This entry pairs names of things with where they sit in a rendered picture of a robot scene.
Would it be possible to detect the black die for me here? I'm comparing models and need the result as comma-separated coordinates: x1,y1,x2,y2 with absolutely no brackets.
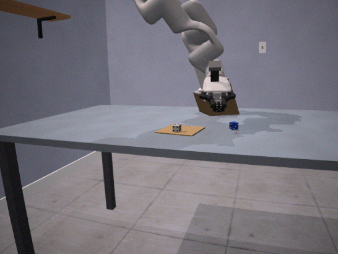
215,102,223,112

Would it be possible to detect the white die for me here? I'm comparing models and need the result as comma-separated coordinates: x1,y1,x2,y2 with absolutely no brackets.
172,124,181,133

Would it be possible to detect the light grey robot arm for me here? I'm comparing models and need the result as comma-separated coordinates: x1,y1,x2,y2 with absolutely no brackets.
133,0,225,92

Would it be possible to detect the tan flat mat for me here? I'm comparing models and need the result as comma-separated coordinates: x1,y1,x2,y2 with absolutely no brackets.
155,125,205,136

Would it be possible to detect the blue die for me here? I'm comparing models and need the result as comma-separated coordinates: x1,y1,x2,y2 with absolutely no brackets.
229,121,238,130

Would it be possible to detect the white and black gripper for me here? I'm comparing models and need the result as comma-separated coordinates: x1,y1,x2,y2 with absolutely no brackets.
199,73,236,112

